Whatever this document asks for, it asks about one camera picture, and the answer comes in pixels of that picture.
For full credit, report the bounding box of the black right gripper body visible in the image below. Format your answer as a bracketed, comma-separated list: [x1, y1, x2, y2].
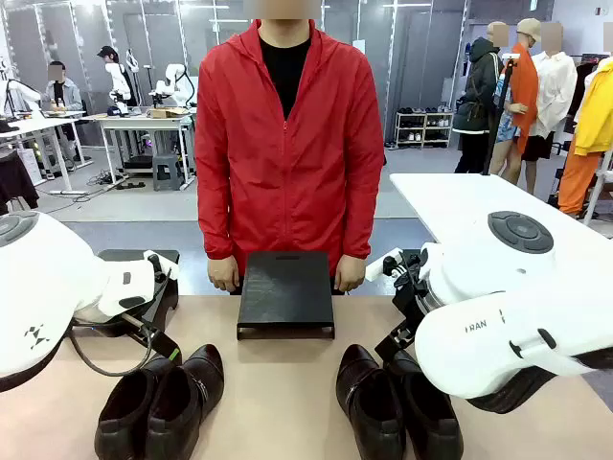
[392, 280, 432, 335]

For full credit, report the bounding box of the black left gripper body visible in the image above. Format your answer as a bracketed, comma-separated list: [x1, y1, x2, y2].
[119, 310, 159, 344]

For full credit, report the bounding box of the person's right forearm red sleeve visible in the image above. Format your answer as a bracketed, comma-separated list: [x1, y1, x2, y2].
[194, 176, 237, 263]

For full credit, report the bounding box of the person's left forearm red sleeve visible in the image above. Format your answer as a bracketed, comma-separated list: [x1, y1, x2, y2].
[340, 176, 386, 261]

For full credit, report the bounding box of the person in red jacket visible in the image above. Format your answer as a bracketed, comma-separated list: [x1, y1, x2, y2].
[193, 18, 387, 296]

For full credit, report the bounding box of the seated person grey jacket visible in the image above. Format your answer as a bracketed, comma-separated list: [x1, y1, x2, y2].
[40, 60, 85, 114]

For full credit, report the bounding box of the standing person in black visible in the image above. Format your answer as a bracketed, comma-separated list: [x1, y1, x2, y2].
[97, 45, 136, 114]

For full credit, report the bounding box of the person's left hand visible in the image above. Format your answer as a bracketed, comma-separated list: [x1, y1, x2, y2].
[333, 256, 368, 294]

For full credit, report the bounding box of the person's right hand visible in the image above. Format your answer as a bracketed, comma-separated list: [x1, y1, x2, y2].
[207, 255, 241, 293]

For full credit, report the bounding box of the black leather buckle shoe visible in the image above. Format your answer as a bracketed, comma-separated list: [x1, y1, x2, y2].
[382, 349, 465, 460]
[334, 343, 408, 460]

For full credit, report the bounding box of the large white table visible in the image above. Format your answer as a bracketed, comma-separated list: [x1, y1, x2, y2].
[389, 172, 613, 250]

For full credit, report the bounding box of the grey plastic stool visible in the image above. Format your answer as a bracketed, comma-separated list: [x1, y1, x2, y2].
[152, 153, 184, 193]

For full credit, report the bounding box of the white shoe rack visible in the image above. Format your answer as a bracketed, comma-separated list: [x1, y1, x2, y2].
[395, 109, 455, 150]

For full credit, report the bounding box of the black hanging garment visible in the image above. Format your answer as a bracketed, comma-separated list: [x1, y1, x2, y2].
[0, 149, 40, 215]

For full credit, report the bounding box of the white background desk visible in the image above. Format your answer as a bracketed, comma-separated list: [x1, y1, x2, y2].
[0, 110, 93, 194]
[80, 111, 196, 192]

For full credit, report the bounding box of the black tripod pole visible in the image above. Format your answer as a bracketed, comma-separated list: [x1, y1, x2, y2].
[482, 53, 521, 176]

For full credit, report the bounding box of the mannequin in black coat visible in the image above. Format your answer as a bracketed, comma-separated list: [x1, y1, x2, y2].
[451, 21, 505, 174]

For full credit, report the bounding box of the mannequin in orange top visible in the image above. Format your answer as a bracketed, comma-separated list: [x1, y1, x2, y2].
[488, 17, 543, 186]

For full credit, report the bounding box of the mannequin in yellow orange clothes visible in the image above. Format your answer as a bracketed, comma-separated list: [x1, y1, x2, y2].
[556, 57, 613, 217]

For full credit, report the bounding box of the mannequin in white shirt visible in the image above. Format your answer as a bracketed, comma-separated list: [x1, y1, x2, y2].
[521, 22, 579, 196]

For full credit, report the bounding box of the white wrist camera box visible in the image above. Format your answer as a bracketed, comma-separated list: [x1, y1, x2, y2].
[366, 247, 403, 282]
[143, 249, 181, 285]

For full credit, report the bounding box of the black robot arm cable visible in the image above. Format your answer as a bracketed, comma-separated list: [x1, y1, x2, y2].
[66, 325, 157, 379]

